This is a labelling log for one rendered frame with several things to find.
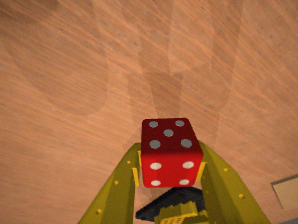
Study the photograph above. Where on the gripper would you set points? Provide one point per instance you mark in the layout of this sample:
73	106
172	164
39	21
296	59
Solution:
227	198

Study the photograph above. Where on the tan flat mat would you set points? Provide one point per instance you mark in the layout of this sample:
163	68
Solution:
287	192

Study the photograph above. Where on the red die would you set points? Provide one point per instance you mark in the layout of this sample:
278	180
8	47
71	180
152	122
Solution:
170	153

